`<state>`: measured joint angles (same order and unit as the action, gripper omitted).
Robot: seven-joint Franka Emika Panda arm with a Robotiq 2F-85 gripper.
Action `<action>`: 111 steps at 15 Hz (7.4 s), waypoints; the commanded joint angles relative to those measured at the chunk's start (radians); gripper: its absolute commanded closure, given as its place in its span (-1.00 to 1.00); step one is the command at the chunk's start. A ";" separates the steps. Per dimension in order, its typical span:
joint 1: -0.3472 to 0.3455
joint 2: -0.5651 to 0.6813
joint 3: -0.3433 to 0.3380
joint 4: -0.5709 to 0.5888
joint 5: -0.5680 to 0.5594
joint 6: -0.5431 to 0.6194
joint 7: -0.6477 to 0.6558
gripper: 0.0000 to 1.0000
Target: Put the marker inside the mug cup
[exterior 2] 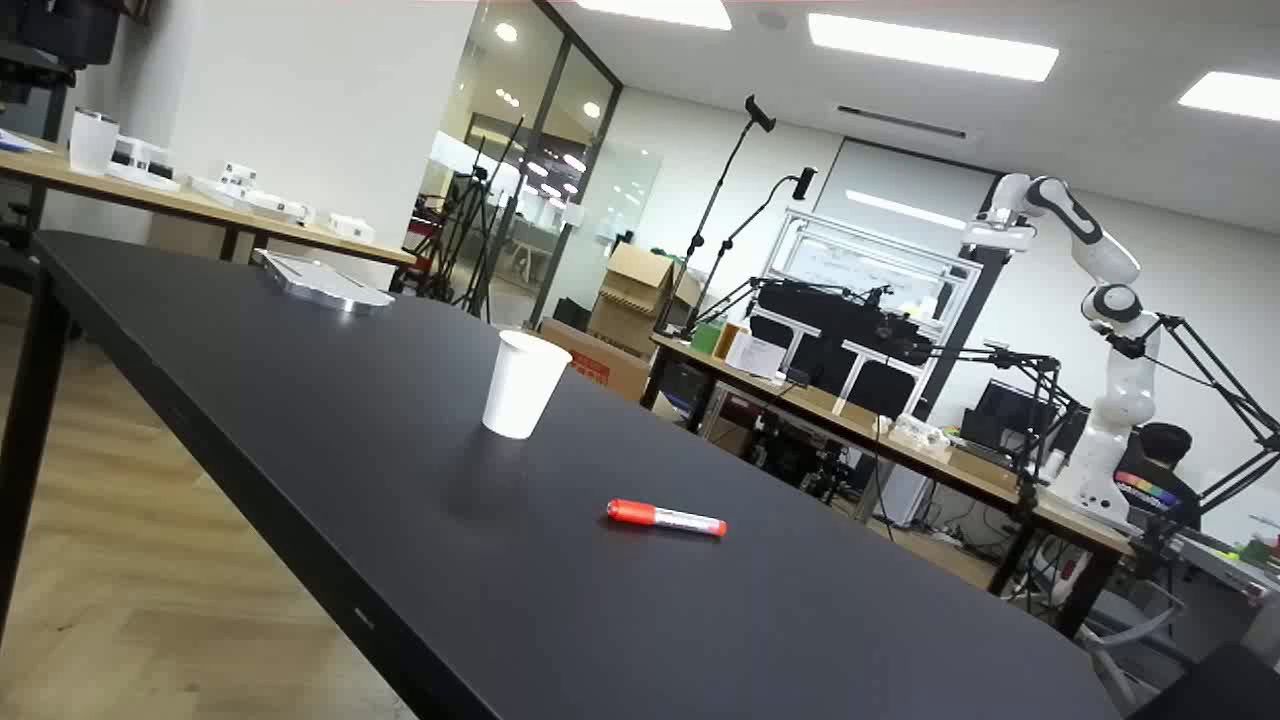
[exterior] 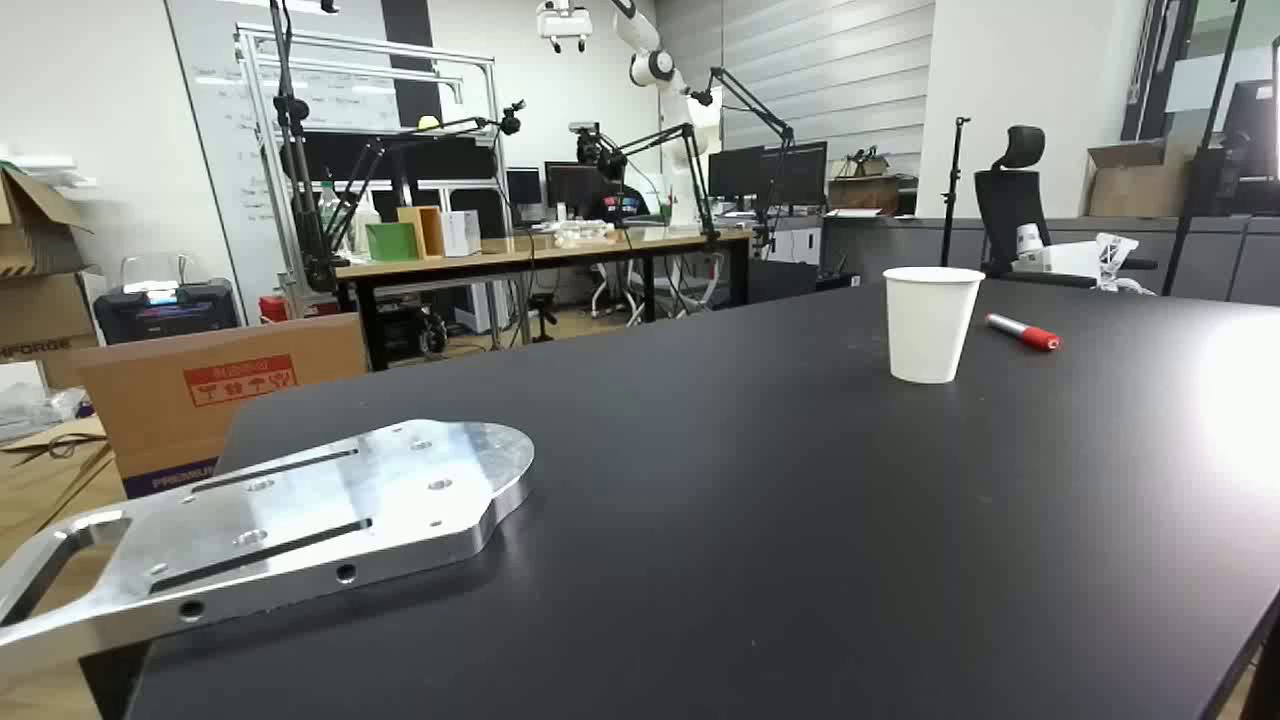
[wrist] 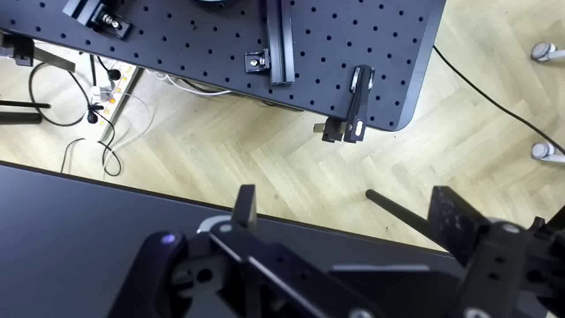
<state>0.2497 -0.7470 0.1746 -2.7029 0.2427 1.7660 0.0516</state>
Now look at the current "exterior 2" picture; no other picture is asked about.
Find red and white marker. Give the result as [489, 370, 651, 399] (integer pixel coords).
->
[601, 498, 736, 546]

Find white paper cup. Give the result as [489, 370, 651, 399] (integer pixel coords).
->
[477, 330, 577, 444]

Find low cardboard box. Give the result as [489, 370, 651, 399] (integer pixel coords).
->
[538, 316, 659, 407]

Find tall cardboard box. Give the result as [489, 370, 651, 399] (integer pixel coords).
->
[589, 239, 705, 361]

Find black tripod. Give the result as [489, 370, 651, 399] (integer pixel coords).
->
[422, 116, 538, 319]

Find short black boom stand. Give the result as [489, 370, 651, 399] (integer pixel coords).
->
[688, 163, 820, 341]

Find long wooden desk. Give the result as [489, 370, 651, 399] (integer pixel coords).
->
[647, 334, 1139, 641]

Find small ceiling light panel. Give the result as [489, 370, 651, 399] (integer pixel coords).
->
[572, 0, 736, 37]

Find black ceiling vent slot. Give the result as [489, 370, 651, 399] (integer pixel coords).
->
[831, 102, 973, 146]

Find white flat parts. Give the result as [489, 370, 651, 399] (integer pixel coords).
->
[188, 159, 319, 230]

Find long ceiling light panel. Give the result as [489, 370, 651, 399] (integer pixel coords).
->
[806, 9, 1064, 90]

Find light wooden table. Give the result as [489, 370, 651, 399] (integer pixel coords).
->
[0, 137, 425, 299]

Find black device rainbow stripes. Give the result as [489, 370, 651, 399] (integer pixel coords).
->
[1114, 419, 1210, 539]

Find white small box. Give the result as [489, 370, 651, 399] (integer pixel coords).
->
[110, 134, 186, 189]

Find white plastic container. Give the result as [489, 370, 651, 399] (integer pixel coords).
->
[67, 109, 126, 179]

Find cut-off ceiling light panel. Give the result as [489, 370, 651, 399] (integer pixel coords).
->
[1176, 68, 1280, 128]

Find black monitor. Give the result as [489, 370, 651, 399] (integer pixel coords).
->
[0, 0, 131, 73]

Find white metal shelf frame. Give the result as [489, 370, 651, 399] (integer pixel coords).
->
[756, 197, 1002, 407]

